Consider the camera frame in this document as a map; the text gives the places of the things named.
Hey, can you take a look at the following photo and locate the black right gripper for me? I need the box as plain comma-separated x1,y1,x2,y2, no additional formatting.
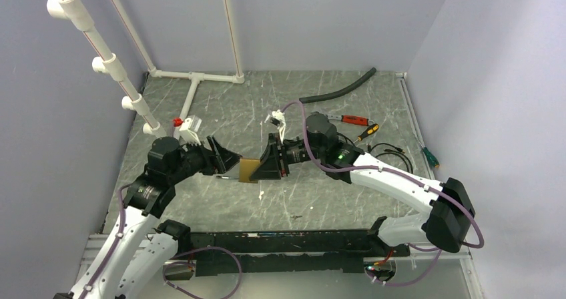
249,132,324,181

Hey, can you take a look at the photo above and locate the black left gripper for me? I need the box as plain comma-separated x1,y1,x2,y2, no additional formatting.
168,134,242,184

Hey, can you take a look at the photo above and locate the large brass padlock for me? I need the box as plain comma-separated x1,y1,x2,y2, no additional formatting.
215,158,260,184

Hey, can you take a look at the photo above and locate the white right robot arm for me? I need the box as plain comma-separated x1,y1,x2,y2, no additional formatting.
250,113,475,256

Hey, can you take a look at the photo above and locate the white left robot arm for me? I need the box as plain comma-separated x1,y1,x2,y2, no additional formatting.
55,136,241,298

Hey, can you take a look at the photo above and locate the yellow black screwdriver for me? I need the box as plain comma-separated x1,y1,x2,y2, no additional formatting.
353,123,380,143

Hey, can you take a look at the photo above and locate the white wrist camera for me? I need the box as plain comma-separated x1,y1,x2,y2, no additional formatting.
173,115,202,145
264,109,286,141

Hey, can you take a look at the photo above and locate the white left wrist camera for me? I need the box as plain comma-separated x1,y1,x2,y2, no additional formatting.
173,115,202,145

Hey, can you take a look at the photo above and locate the black corrugated hose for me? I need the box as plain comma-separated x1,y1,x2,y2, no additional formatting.
298,67,378,105

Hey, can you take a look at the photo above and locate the red handled adjustable wrench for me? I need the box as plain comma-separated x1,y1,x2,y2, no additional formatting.
324,113,374,127

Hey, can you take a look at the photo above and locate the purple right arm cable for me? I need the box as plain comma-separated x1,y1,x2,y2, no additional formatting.
281,100,485,288

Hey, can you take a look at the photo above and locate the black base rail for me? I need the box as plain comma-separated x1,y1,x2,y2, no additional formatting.
156,220,410,276

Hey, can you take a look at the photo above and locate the black cable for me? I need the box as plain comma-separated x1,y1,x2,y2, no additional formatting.
338,133,414,174

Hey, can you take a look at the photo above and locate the green handled screwdriver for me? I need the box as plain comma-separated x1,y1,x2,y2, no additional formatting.
416,138,440,168

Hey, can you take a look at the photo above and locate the white pvc pipe frame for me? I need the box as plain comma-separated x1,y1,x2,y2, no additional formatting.
44,0,246,139

